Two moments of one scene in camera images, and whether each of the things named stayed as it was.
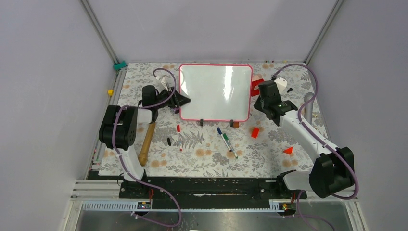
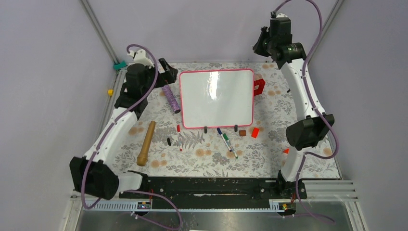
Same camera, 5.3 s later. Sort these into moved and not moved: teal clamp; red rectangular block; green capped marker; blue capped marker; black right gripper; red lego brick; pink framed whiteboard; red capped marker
Moved: pink framed whiteboard; black right gripper
Not moved: teal clamp; green capped marker; red rectangular block; blue capped marker; red lego brick; red capped marker
